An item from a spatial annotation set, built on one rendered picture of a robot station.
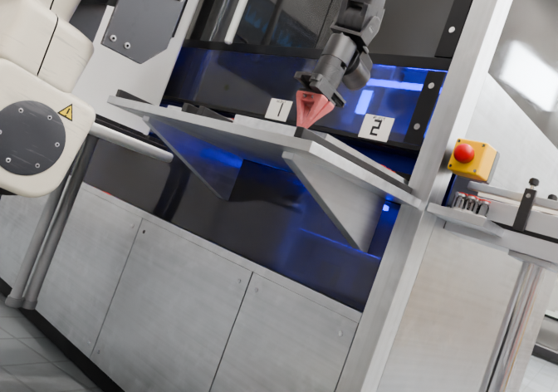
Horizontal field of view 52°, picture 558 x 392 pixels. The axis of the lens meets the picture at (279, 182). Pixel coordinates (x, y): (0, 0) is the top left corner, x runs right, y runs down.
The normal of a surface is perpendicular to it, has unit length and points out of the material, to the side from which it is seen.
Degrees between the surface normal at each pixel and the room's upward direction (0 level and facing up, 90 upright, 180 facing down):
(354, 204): 90
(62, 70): 90
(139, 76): 90
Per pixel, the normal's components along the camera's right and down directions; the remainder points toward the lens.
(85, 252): -0.64, -0.27
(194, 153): 0.69, 0.22
